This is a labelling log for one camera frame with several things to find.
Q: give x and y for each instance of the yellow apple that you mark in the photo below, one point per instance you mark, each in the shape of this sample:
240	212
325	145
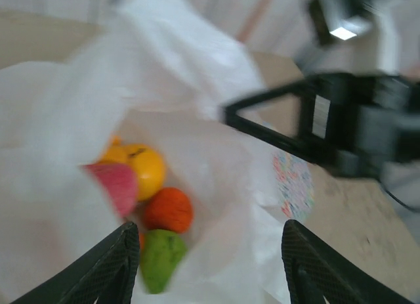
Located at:
147	172

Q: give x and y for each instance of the green fruit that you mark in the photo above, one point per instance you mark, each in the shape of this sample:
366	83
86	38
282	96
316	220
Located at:
160	261

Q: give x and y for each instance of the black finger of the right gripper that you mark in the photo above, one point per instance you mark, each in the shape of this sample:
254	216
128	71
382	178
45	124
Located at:
279	141

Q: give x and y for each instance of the orange fruit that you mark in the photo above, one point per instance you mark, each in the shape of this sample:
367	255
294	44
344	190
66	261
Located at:
169	210
141	241

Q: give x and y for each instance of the colourful patterned round plate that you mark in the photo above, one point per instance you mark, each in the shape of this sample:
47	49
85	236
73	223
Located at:
295	186

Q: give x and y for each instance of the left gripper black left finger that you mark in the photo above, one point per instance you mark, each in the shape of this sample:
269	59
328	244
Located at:
98	274

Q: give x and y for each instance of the red apple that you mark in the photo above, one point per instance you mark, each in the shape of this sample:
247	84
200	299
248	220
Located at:
118	186

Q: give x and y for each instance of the small yellow-orange fruit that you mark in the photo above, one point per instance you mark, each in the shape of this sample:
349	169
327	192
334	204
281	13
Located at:
113	154

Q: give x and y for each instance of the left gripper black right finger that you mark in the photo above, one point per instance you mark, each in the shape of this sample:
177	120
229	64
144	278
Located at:
315	274

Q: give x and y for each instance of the translucent white plastic bag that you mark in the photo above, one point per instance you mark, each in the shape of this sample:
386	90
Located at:
164	87

